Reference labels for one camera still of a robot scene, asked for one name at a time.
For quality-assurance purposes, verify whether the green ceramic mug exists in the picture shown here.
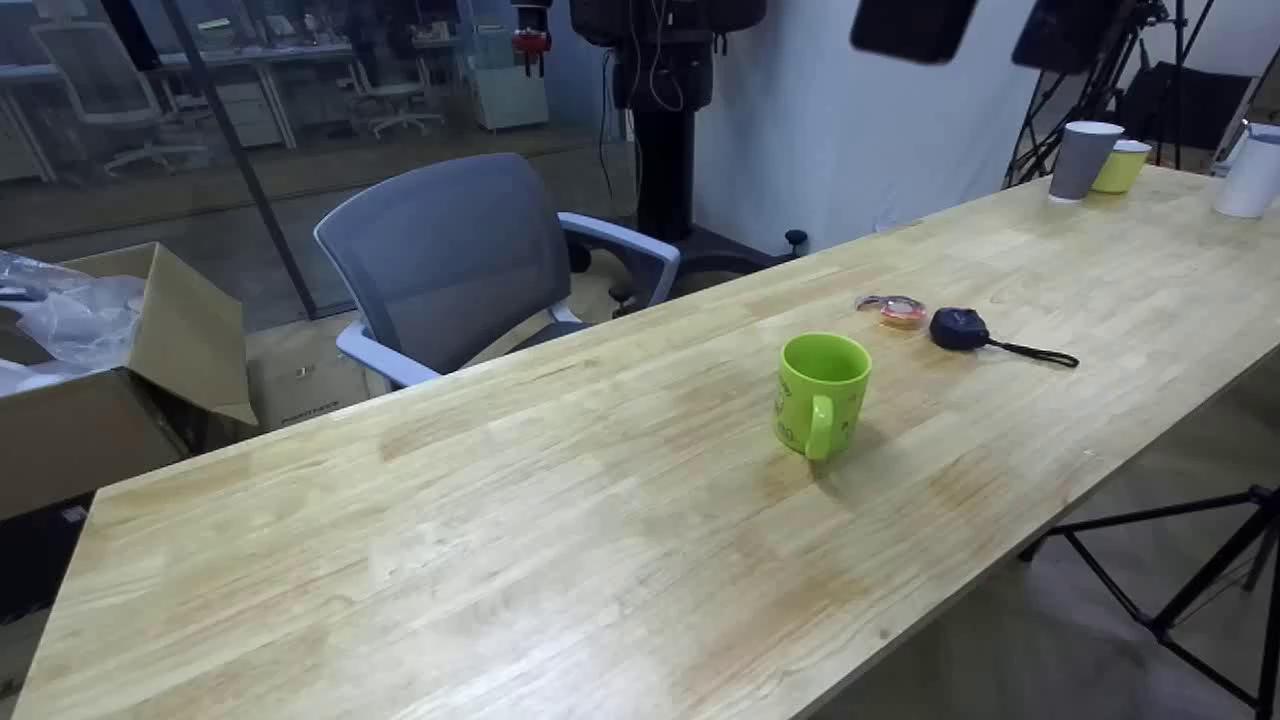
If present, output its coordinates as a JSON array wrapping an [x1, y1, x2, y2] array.
[[770, 327, 881, 467]]

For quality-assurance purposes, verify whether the grey office chair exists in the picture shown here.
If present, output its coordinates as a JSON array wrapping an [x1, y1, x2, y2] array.
[[308, 148, 682, 393]]

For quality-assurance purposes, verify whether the small red-rimmed object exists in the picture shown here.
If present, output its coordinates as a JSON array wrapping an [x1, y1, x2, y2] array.
[[850, 292, 928, 333]]

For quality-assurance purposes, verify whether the small red hand piece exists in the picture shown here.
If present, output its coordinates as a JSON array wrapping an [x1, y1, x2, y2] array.
[[510, 26, 554, 72]]

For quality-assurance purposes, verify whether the white background office chair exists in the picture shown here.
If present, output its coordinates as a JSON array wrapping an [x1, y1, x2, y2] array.
[[346, 48, 452, 139]]

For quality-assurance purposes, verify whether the black hanging panel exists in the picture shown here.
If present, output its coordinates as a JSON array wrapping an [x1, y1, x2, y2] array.
[[846, 0, 980, 66], [1013, 0, 1132, 75]]

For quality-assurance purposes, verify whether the brown cardboard box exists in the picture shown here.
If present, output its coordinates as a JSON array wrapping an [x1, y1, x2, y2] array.
[[0, 239, 258, 523]]

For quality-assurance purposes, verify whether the grey paper cup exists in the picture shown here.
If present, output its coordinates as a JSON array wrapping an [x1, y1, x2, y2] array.
[[1042, 115, 1126, 206]]

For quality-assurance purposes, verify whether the yellow-green cup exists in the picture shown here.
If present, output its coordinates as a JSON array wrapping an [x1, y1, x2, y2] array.
[[1086, 136, 1153, 201]]

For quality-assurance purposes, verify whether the clear plastic bag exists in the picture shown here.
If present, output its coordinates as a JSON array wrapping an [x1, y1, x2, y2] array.
[[0, 252, 149, 399]]

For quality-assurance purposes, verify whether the black folding chair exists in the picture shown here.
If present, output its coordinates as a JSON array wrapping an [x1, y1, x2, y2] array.
[[1117, 60, 1254, 155]]

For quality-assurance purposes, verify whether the white jug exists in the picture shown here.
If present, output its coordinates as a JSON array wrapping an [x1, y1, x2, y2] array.
[[1212, 115, 1280, 222]]

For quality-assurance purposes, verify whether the black tripod stand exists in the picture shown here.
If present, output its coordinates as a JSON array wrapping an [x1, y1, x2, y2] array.
[[1016, 478, 1280, 720]]

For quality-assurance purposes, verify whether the black pedestal stand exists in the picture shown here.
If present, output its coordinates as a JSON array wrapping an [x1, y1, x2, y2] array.
[[566, 0, 814, 292]]

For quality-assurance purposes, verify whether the black partition frame post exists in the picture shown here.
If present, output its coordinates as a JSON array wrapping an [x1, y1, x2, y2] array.
[[94, 0, 322, 323]]

